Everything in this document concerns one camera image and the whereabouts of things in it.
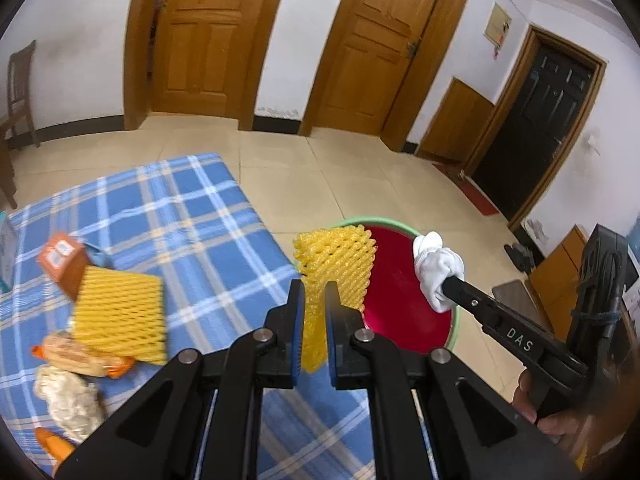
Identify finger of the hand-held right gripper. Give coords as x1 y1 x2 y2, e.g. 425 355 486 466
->
440 274 590 378

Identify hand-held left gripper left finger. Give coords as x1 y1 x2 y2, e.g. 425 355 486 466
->
55 279 306 480

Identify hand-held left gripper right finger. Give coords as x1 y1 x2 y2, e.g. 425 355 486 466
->
324 281 587 480

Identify yellow foam fruit net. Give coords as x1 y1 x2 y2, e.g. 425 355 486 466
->
292 225 378 375
69 264 169 367

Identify red basin with green rim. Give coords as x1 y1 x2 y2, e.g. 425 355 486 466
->
295 216 460 357

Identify white cloth wad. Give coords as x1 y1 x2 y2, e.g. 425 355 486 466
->
412 231 466 315

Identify orange clear snack packet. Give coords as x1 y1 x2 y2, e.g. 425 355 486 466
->
31 330 138 380

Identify person's right hand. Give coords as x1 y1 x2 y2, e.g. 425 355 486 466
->
511 366 588 443

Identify grey floor mat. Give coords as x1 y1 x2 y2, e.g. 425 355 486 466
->
491 280 557 335

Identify wooden cabinet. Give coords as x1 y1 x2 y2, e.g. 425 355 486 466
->
529 224 590 342

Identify dark shoes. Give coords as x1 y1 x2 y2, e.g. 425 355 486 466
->
503 241 537 274

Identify red doormat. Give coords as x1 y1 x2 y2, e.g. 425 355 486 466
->
431 160 501 217

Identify black door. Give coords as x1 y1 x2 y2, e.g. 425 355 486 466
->
462 24 608 233

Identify orange cardboard box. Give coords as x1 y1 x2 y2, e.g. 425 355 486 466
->
37 231 94 302

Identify orange wrapper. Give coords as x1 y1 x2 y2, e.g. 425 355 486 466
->
34 426 77 465

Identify wooden door with latch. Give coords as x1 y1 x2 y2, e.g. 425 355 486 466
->
299 0 480 153

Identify teal box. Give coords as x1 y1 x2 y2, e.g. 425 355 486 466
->
0 211 19 292

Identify low wooden wall panel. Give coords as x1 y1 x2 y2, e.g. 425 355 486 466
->
419 76 497 165

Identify wall electrical box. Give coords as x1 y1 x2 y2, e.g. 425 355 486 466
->
482 2 514 52

